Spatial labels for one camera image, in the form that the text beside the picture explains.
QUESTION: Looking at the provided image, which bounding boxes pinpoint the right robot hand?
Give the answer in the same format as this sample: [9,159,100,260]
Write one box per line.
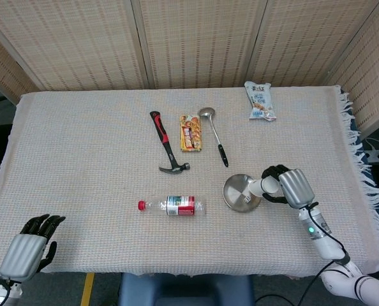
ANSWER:
[261,164,316,210]

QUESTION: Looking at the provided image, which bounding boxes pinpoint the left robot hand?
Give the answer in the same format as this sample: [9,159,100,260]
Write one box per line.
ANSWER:
[0,214,66,282]

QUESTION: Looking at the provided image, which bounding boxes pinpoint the white paper cup blue stripe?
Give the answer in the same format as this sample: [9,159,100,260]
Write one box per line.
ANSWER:
[247,176,282,197]

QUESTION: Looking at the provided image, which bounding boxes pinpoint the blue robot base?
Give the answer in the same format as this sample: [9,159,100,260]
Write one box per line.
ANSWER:
[117,272,256,306]

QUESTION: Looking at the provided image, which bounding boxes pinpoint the yellow floor tape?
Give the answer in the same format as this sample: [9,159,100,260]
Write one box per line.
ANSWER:
[80,272,96,306]

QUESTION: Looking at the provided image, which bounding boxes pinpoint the dark blue under cloth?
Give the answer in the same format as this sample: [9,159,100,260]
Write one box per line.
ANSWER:
[339,91,379,256]

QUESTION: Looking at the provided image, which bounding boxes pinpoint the white blue snack bag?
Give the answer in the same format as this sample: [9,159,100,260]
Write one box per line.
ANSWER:
[244,80,278,122]

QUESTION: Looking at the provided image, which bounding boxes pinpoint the beige woven tablecloth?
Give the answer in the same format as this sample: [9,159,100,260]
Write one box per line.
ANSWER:
[0,84,379,278]

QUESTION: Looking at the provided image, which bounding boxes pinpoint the clear plastic bottle red cap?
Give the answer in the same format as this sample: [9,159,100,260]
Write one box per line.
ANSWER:
[137,195,207,217]

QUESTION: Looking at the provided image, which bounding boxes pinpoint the yellow biscuit box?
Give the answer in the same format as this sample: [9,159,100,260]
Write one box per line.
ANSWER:
[179,114,204,153]

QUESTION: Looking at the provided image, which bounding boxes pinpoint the woven bamboo screen panel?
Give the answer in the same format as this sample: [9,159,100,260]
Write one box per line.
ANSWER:
[0,0,149,92]
[246,0,379,87]
[131,0,269,90]
[325,0,379,132]
[0,27,41,105]

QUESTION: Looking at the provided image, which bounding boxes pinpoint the red black claw hammer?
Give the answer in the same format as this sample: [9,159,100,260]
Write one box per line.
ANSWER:
[149,110,191,175]

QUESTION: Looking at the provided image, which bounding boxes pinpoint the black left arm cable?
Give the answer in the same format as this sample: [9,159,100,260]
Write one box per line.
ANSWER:
[0,279,13,306]

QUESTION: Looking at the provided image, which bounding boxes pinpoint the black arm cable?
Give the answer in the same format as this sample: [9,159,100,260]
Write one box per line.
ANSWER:
[290,202,352,306]
[0,279,13,306]

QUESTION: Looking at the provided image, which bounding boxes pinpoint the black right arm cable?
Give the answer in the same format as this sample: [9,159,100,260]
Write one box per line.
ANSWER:
[290,202,352,306]

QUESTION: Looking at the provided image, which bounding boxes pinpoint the steel ladle black handle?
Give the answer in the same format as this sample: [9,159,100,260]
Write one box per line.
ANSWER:
[198,107,230,168]

